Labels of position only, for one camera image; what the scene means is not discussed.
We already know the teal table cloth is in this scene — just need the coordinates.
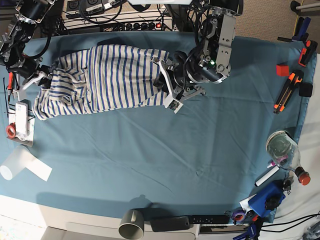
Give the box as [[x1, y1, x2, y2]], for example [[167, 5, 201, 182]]
[[0, 37, 308, 218]]

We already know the white paper roll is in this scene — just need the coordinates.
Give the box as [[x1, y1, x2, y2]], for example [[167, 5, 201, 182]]
[[0, 145, 52, 182]]

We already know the red tape roll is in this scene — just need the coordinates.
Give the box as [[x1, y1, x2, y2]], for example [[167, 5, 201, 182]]
[[5, 122, 16, 139]]

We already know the orange black clamp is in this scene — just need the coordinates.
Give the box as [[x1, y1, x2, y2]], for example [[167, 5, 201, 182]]
[[298, 40, 318, 67]]

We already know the white blister pack box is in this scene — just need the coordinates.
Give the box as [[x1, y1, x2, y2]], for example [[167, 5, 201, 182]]
[[15, 101, 28, 138]]

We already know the black square block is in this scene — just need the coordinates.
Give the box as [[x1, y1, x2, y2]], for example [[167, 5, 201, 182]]
[[299, 82, 313, 98]]

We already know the black power strip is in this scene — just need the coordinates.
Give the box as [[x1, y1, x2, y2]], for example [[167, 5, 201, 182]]
[[101, 22, 172, 32]]

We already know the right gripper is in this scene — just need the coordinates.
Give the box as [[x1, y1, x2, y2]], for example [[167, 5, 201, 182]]
[[12, 57, 53, 101]]

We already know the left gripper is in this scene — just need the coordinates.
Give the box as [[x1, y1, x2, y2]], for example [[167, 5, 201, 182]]
[[151, 57, 206, 113]]

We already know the blue box with knob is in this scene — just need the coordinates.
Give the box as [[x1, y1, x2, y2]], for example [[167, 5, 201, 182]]
[[248, 180, 286, 218]]

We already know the grey ceramic mug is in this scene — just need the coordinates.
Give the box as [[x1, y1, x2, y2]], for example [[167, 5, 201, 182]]
[[118, 209, 145, 240]]

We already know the red handled screwdriver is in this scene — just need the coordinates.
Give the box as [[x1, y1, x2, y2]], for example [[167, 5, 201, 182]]
[[7, 72, 15, 102]]

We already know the orange black utility knife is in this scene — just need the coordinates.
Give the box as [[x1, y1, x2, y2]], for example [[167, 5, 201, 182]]
[[273, 69, 304, 115]]

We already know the blue spring clamp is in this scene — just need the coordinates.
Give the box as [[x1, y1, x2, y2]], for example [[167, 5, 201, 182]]
[[277, 17, 311, 43]]

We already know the white marker pen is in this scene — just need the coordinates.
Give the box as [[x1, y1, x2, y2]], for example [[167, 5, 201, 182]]
[[254, 161, 280, 187]]

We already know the blue white striped T-shirt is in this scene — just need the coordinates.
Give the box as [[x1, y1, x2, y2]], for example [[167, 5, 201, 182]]
[[33, 44, 170, 121]]

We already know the blue clamp bottom edge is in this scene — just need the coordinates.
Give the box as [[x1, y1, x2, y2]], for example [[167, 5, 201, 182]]
[[232, 223, 262, 240]]

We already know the red cube block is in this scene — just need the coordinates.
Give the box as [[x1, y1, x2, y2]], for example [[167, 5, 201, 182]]
[[276, 64, 290, 77]]

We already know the purple tape roll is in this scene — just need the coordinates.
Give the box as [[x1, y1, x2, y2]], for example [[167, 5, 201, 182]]
[[232, 210, 246, 225]]

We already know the clear bottle red cap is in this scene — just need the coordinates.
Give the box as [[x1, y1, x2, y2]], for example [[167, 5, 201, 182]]
[[265, 130, 311, 186]]

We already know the black smartphone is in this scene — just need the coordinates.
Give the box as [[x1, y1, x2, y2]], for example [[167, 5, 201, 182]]
[[150, 216, 190, 232]]

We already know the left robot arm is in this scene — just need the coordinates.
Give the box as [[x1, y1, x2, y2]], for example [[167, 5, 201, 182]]
[[152, 0, 244, 113]]

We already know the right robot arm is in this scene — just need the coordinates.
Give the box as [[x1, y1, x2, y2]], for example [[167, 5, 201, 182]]
[[0, 0, 56, 101]]

